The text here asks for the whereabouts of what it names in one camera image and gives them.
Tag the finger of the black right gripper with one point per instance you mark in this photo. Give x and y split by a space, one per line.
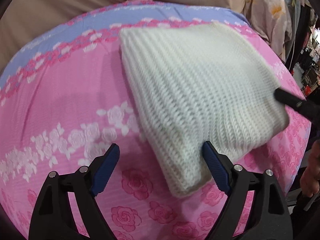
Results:
307 109

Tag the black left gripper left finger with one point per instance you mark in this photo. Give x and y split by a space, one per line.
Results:
66 207

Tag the white knit sweater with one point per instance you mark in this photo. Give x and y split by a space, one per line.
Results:
199 83

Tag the person's right hand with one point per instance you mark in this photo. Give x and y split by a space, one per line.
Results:
309 181

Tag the floral patterned hanging cloth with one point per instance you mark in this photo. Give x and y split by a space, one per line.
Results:
272 21

